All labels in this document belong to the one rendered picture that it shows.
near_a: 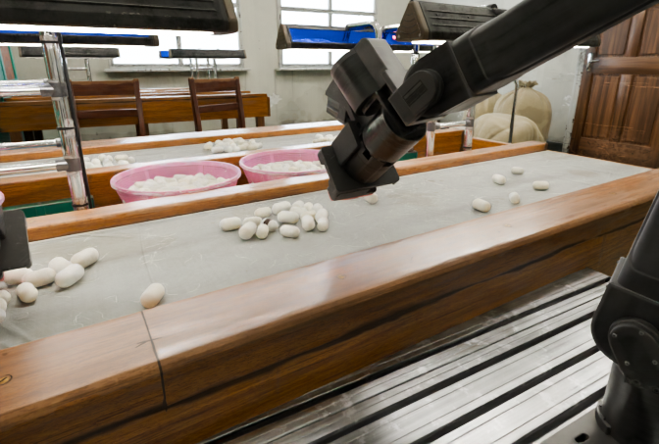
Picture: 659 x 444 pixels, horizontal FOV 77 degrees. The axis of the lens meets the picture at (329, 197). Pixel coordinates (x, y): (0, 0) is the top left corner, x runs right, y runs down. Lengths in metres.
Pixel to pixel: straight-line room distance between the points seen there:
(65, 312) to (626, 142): 5.05
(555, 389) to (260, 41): 5.73
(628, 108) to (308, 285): 4.87
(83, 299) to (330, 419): 0.31
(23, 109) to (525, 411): 3.22
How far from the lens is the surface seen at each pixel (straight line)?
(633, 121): 5.16
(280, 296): 0.46
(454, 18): 0.92
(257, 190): 0.82
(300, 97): 6.24
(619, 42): 5.27
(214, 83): 3.21
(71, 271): 0.60
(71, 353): 0.44
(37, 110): 3.35
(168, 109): 3.37
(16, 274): 0.64
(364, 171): 0.51
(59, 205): 1.07
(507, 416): 0.49
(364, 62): 0.49
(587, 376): 0.58
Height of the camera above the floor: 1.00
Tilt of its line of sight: 18 degrees down
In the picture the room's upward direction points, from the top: straight up
